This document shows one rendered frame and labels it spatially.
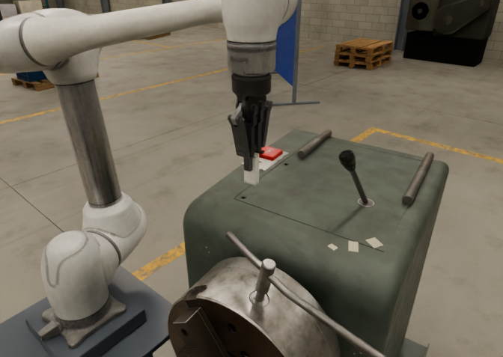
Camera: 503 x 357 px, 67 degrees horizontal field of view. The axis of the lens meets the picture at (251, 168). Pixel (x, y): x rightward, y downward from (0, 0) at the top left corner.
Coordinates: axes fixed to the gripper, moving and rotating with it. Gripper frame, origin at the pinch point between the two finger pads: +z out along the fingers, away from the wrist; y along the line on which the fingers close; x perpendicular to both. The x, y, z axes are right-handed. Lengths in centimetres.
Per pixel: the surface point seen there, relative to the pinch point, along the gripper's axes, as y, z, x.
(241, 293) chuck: 21.4, 11.0, 12.1
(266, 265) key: 21.1, 3.0, 16.6
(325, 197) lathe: -12.3, 9.3, 12.3
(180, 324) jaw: 28.9, 15.7, 4.8
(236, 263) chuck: 14.9, 12.1, 6.3
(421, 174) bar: -31.7, 7.2, 29.0
